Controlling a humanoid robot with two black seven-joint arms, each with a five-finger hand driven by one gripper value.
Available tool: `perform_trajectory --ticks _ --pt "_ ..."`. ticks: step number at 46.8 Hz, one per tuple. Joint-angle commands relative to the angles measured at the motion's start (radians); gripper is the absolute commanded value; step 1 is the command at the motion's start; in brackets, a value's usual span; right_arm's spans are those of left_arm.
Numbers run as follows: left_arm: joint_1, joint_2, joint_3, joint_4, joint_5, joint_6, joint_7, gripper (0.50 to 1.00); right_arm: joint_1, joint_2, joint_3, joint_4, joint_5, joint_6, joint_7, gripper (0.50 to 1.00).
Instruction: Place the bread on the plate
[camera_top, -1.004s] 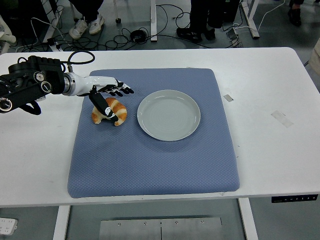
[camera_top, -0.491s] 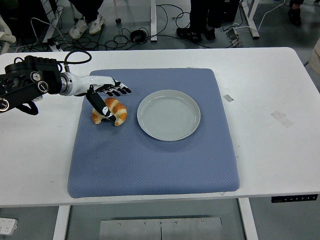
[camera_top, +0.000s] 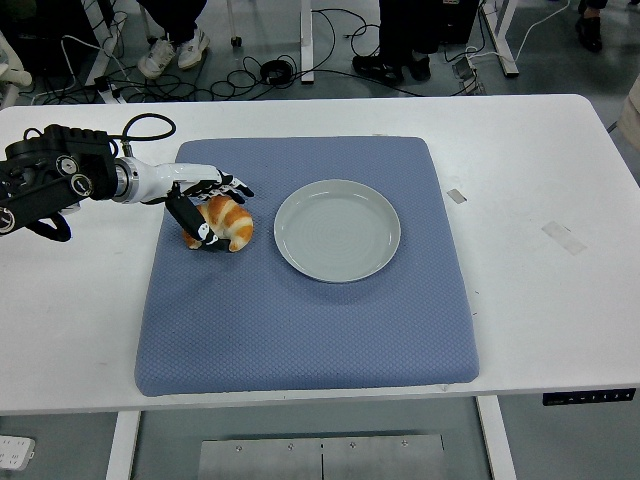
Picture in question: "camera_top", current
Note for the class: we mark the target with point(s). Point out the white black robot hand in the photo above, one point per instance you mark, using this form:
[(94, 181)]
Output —
[(160, 180)]

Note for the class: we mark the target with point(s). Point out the golden croissant bread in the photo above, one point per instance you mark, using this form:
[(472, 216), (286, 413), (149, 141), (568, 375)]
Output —
[(236, 225)]

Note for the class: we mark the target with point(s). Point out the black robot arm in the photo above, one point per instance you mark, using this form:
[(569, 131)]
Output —
[(50, 170)]

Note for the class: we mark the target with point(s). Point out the grey round plate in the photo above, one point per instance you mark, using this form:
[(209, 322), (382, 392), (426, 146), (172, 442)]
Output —
[(335, 235)]

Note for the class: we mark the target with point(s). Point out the grey metal plate with screws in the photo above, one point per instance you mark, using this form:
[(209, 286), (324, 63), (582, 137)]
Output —
[(320, 460)]

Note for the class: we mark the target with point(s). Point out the person with white shoes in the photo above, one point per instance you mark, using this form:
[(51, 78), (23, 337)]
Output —
[(192, 47)]

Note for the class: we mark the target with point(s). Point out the white chair part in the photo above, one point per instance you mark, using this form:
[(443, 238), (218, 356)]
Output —
[(15, 72)]

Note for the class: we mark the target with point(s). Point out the white desk leg with foot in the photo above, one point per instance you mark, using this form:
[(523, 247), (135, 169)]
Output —
[(306, 40)]

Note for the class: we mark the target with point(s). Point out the blue quilted mat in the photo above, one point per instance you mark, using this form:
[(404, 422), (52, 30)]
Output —
[(300, 330)]

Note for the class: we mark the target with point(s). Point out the white table leg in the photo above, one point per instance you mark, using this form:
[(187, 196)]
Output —
[(122, 445), (497, 440)]

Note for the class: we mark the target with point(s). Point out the person with black shoes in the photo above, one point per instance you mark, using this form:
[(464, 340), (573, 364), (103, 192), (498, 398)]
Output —
[(400, 30)]

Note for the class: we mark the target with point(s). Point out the small grey tape piece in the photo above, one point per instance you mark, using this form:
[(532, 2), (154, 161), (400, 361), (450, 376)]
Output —
[(456, 196)]

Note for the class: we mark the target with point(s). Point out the white power strip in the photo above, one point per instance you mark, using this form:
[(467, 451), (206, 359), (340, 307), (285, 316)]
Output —
[(15, 452)]

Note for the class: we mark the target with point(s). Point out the grey floor power strip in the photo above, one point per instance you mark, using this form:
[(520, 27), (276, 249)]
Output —
[(467, 75)]

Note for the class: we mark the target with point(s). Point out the black computer box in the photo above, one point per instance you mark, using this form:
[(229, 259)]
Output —
[(457, 20)]

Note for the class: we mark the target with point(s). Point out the white slanted desk leg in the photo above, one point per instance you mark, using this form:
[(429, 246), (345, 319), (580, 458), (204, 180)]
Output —
[(505, 45)]

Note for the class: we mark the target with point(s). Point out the large grey tape piece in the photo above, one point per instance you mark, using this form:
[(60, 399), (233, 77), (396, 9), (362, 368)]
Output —
[(564, 238)]

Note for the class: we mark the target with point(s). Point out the person's dark shoe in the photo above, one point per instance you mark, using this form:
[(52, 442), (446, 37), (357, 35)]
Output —
[(590, 35)]

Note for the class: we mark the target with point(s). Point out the beige fabric object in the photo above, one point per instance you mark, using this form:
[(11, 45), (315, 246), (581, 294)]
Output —
[(632, 110)]

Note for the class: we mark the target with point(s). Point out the black table control panel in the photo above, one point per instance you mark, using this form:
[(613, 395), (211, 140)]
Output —
[(590, 396)]

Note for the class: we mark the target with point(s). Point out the white slanted frame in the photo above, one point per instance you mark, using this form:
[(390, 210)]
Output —
[(107, 35)]

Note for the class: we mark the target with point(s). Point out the white post with caster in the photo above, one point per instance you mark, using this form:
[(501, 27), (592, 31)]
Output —
[(235, 25)]

